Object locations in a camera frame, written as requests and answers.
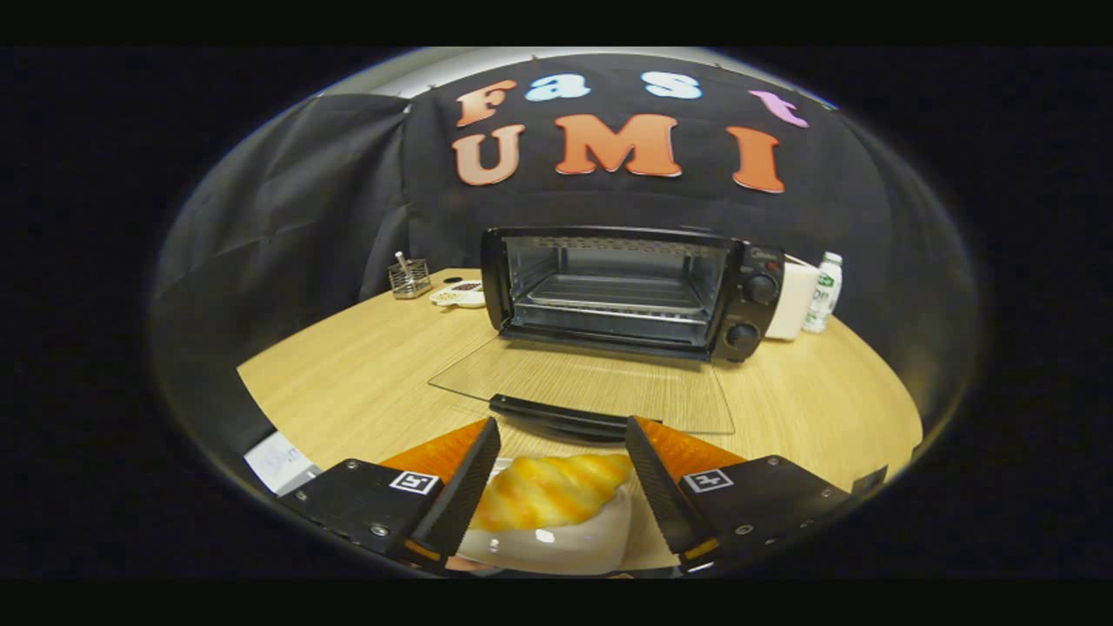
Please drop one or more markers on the golden croissant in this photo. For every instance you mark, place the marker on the golden croissant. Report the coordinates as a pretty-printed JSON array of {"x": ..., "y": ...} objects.
[{"x": 548, "y": 491}]

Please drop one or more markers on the small white seasoning dish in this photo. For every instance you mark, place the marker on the small white seasoning dish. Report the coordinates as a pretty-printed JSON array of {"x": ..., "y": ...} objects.
[{"x": 461, "y": 297}]

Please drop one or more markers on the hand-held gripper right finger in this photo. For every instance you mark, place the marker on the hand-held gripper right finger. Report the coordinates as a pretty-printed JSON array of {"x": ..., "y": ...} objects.
[{"x": 661, "y": 491}]

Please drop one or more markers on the white green-label bottle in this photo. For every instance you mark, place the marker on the white green-label bottle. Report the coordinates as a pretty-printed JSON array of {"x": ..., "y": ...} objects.
[{"x": 822, "y": 300}]

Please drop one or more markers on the black backdrop cloth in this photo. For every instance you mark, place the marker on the black backdrop cloth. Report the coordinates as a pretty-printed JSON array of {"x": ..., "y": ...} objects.
[{"x": 304, "y": 217}]

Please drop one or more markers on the white bread toaster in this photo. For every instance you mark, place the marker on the white bread toaster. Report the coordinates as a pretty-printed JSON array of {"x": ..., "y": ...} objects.
[{"x": 791, "y": 300}]

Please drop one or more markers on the black toaster oven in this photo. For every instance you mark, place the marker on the black toaster oven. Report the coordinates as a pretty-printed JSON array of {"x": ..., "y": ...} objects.
[{"x": 749, "y": 300}]

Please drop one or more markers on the white paper sheet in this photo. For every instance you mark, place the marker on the white paper sheet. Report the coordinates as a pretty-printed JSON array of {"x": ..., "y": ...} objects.
[{"x": 278, "y": 461}]

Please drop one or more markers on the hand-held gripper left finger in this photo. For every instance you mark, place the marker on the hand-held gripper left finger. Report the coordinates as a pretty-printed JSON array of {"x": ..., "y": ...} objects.
[{"x": 461, "y": 496}]

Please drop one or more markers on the white ceramic plate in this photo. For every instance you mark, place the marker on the white ceramic plate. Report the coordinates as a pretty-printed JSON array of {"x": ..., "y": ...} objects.
[{"x": 556, "y": 549}]

